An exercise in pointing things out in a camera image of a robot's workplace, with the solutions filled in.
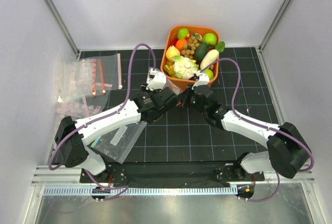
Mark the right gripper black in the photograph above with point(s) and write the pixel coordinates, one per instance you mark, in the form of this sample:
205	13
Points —
189	92

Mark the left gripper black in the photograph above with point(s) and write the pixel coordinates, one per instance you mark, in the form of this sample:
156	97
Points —
156	92

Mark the white cauliflower toy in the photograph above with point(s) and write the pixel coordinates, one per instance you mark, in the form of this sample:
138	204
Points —
184	67

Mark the orange zipper clear bag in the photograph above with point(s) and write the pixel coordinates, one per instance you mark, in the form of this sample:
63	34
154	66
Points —
173	87

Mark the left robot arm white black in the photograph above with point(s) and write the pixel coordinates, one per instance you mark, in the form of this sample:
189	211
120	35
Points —
74	136

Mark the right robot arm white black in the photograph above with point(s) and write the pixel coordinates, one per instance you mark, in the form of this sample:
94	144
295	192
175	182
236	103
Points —
286	150

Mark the blue zipper clear bag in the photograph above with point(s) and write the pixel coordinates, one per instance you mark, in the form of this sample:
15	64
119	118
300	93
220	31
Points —
118	143

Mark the red zipper clear bag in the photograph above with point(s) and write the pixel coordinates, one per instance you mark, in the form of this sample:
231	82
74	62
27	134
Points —
101	78

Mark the green pear toy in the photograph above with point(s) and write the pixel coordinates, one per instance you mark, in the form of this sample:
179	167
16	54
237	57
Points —
209	73

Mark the yellow banana bunch toy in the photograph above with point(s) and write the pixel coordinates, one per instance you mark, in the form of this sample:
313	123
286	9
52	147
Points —
169	69

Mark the white radish toy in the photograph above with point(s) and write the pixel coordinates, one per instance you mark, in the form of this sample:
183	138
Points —
209	58

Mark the black grid mat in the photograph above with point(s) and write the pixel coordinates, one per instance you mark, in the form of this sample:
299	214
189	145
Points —
182	134

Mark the dark green avocado toy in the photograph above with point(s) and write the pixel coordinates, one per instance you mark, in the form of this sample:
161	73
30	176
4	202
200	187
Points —
200	52

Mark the brown longan bunch toy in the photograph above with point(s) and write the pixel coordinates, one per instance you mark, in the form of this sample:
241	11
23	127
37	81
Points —
189	48

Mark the yellow lemon toy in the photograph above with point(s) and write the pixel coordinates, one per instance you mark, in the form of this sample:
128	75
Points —
171	52

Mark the orange fruit toy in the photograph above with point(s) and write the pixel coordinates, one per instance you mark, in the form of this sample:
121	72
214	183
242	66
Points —
179	44

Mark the green apple toy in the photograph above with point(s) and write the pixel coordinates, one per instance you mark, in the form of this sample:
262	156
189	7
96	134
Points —
210	39

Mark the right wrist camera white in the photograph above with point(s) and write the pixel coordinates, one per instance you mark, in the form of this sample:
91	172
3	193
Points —
201	79

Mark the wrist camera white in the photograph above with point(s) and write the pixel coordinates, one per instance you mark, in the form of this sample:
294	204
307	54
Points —
156	80
201	79

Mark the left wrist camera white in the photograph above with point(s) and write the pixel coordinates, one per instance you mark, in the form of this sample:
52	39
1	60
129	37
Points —
156	80

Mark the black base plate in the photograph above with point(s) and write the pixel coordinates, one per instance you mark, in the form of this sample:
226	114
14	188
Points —
220	171

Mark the grey slotted cable duct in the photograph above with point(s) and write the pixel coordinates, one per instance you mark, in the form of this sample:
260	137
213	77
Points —
94	191

